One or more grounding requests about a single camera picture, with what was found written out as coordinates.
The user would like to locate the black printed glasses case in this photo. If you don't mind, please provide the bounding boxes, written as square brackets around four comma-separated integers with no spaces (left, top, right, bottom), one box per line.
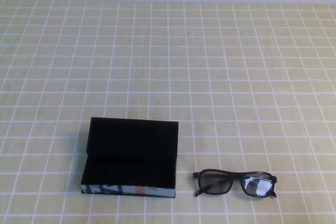
[80,117,180,199]

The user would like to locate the black framed glasses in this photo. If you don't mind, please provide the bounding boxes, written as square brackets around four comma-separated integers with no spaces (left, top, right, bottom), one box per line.
[192,168,278,198]

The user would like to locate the green checked tablecloth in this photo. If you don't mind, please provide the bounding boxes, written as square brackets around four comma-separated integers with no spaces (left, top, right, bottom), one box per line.
[0,0,336,224]

